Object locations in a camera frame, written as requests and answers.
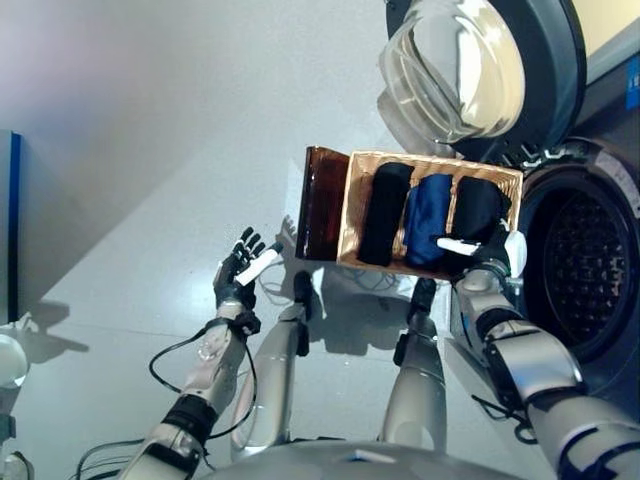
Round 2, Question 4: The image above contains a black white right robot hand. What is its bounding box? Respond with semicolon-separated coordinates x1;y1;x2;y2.
437;217;529;276

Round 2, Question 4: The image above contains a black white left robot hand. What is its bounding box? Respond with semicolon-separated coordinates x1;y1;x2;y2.
213;225;285;314

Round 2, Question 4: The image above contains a black garment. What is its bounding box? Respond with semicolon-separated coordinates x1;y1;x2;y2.
357;162;415;267
449;177;512;246

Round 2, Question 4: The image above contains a blue garment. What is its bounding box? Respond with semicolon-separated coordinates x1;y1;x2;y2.
402;174;454;267

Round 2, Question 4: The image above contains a dark grey washing machine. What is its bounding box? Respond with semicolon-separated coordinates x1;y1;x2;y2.
447;29;640;401

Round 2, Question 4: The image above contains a round glass washing machine door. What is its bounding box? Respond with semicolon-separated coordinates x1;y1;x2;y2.
375;0;589;161

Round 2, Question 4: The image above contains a brown translucent plastic stool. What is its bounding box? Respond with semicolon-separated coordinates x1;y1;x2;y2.
294;145;354;261

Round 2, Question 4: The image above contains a wicker laundry basket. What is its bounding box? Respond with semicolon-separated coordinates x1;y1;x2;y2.
335;148;525;282

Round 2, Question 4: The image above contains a grey robot torso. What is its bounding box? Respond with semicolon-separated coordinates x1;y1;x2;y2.
199;439;556;480

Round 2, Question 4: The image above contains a grey cabinet with blue edge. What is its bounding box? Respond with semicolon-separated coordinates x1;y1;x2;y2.
0;128;26;325

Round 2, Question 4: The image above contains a white robot device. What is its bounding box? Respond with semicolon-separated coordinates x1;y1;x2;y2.
0;324;36;480

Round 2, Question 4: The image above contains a white shelf cabinet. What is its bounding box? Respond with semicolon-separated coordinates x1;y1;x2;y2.
569;0;640;59

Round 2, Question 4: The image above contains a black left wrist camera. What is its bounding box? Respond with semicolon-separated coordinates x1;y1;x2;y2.
234;312;262;337

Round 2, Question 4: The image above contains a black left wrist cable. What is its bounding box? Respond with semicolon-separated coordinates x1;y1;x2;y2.
148;319;259;441

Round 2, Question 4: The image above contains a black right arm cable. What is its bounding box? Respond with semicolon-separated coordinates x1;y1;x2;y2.
472;394;539;444

